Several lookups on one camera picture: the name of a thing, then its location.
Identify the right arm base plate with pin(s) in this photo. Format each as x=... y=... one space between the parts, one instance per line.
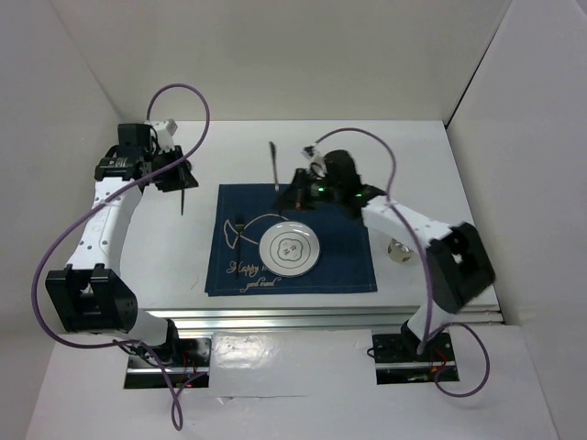
x=394 y=364

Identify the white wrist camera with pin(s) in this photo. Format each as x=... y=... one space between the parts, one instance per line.
x=316 y=164
x=163 y=132

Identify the black fork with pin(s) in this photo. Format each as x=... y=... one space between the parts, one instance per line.
x=239 y=226

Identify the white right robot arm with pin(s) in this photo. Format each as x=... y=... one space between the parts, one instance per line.
x=456 y=265

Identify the white round plate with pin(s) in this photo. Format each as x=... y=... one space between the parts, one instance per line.
x=289 y=249

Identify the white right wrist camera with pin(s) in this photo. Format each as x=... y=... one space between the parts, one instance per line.
x=316 y=164

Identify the navy fish placemat cloth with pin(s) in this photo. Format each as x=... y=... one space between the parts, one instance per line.
x=345 y=262

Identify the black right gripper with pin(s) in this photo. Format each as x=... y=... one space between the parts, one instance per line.
x=295 y=196

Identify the black table knife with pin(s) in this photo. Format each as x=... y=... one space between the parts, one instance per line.
x=273 y=152

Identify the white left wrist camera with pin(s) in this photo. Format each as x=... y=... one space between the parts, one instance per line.
x=163 y=132

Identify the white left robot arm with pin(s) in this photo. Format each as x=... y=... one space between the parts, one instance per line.
x=89 y=294

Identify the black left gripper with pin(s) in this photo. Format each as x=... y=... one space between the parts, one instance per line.
x=182 y=179

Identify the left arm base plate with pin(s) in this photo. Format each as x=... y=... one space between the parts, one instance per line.
x=187 y=364

